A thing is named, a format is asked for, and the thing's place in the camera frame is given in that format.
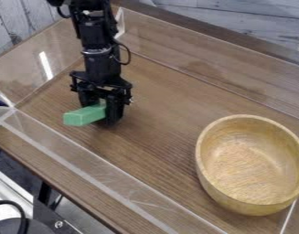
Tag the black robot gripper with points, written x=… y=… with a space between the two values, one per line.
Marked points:
x=100 y=82

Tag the green rectangular block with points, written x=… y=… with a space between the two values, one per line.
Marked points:
x=85 y=115

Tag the brown wooden bowl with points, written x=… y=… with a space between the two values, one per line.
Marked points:
x=247 y=164

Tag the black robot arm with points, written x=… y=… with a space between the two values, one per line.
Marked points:
x=95 y=25

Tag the black table leg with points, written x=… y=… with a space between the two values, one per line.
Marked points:
x=44 y=193

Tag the clear acrylic tray enclosure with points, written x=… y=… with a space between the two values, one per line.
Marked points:
x=129 y=173

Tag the black metal base plate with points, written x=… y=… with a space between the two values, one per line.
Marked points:
x=45 y=214

